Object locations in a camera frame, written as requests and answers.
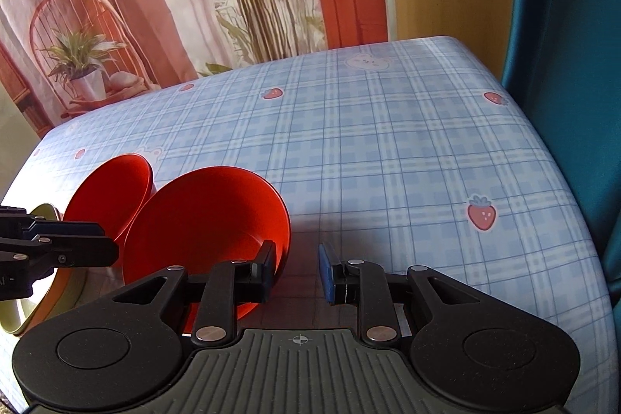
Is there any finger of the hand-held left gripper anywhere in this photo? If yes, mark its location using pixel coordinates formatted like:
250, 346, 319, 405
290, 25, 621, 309
0, 235, 120, 299
0, 205, 104, 245

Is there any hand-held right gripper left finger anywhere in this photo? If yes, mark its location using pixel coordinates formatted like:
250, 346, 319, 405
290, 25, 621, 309
111, 239, 276, 346

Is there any red bowl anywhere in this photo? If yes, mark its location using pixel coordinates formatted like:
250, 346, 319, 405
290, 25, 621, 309
121, 166, 292, 333
63, 154, 156, 251

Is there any blue checked tablecloth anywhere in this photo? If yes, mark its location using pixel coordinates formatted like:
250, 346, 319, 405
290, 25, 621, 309
0, 36, 613, 414

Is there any blue curtain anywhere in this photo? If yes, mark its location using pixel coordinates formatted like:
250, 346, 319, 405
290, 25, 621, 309
500, 0, 621, 280

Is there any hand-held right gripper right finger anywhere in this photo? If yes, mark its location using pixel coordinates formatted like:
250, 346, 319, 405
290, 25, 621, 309
317, 243, 490, 345

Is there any large green plate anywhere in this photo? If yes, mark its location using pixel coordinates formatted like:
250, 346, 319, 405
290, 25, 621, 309
0, 203, 92, 338

